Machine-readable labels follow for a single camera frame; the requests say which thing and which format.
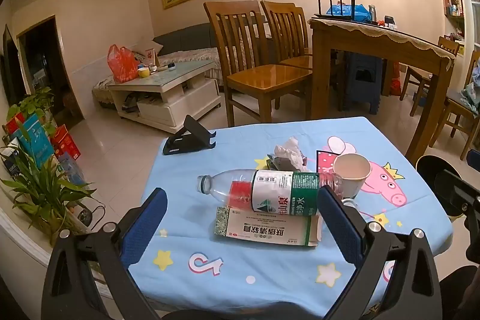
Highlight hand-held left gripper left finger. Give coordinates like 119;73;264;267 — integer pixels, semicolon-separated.
41;188;168;320

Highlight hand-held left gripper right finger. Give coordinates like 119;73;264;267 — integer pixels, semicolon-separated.
317;186;443;320

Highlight white paper cup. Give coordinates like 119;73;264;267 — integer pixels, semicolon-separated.
332;153;372;199

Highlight green and white medicine box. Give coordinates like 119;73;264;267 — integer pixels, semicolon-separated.
213;207;324;247

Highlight clear plastic water bottle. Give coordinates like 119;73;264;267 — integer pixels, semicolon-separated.
197;169;344;217

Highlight white tissue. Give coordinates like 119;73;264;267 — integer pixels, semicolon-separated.
273;138;310;172

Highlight dark foil wrapper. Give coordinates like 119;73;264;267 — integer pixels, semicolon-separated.
265;154;286;171

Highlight red cigarette box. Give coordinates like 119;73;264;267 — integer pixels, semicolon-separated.
229;181;256;210

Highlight wooden slat-back chair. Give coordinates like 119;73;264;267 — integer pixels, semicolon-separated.
399;36;461;116
203;0;314;126
260;0;314;67
431;50;480;159

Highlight black phone stand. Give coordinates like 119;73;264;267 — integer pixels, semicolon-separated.
162;115;217;156

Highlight pale cloth on chair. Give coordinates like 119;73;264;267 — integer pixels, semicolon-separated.
461;67;480;114

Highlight long-leaf green plant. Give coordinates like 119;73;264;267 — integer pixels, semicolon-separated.
0;121;98;246

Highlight red bag under table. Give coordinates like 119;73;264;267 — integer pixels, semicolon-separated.
390;61;404;96

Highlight blue cartoon printed tablecloth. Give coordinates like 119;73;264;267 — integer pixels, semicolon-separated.
125;116;456;309

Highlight stack of gift boxes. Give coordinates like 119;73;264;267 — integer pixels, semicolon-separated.
0;112;87;186

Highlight blue plastic stool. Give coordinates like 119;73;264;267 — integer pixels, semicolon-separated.
343;52;383;114

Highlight lace table cover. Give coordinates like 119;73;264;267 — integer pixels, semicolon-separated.
309;16;457;60

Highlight white glass-top coffee table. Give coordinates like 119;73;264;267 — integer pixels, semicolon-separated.
108;59;222;133

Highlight red plastic bag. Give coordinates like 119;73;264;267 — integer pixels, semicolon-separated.
107;44;139;83

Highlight green pothos plant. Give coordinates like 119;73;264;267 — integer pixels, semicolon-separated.
7;87;57;126

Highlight red and white card box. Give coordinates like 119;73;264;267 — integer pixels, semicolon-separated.
144;47;160;67

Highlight wooden dining table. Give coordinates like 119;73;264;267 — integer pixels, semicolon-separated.
308;17;456;166

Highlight black television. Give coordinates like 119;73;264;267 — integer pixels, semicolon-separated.
0;24;27;107

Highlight blue plastic bag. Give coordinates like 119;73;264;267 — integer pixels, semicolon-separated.
325;3;372;24

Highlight black router with antennas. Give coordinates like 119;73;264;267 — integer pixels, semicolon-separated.
313;0;362;21

